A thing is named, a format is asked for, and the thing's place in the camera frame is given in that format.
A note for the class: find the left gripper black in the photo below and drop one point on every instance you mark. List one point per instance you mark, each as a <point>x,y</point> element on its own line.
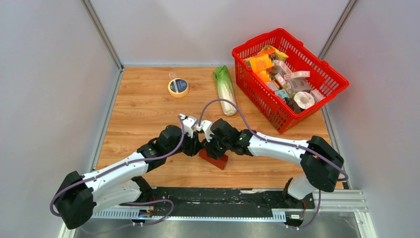
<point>194,145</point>

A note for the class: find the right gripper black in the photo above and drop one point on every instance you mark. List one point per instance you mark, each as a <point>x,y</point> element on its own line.
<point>211,150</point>

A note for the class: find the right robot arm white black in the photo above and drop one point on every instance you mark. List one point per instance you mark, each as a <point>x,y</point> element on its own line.
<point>320,162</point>

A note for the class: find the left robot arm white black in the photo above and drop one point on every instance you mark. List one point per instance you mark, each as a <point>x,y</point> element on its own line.
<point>79,197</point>

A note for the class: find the orange snack box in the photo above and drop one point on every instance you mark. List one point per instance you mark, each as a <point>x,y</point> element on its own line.
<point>259,63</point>

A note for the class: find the pink white long box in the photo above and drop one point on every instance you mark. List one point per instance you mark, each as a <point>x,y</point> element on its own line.
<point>297,74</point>

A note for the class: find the napa cabbage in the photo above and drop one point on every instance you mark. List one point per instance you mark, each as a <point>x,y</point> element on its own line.
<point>225,90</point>

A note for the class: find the yellow masking tape roll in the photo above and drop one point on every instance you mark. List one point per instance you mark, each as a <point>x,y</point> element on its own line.
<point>178,88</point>

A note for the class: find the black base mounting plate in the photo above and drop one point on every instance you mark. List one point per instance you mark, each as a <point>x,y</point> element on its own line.
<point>220,202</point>

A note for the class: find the toilet paper roll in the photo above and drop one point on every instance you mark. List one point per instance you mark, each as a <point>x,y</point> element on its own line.
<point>304,100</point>

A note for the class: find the yellow snack bag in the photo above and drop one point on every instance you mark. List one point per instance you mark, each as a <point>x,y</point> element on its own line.
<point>273,53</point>

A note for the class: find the red plastic shopping basket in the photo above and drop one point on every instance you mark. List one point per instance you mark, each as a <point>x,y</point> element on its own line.
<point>283,79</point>

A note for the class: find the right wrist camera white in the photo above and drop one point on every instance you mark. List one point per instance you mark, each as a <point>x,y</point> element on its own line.
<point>205,127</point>

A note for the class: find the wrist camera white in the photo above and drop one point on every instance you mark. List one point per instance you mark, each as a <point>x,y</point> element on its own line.
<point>205,127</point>
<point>189,124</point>

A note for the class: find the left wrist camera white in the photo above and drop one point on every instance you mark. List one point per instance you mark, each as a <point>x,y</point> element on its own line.
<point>189,124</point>

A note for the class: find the aluminium frame rail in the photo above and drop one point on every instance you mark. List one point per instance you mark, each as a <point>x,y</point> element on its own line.
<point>341,200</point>

